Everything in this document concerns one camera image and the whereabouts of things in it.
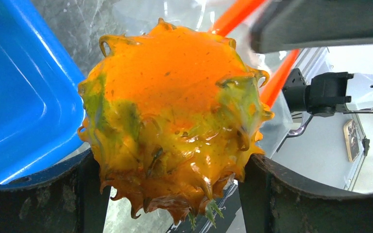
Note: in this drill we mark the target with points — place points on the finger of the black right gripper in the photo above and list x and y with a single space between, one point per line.
297 24

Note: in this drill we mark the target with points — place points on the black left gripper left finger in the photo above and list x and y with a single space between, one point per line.
64 198

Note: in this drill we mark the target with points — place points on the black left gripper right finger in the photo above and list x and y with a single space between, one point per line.
275 199

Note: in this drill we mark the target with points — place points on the orange toy pineapple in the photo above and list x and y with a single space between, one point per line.
172 116

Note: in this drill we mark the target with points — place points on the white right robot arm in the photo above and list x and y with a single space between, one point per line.
327 94

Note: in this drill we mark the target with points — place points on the blue plastic bin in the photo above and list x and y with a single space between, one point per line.
40 109

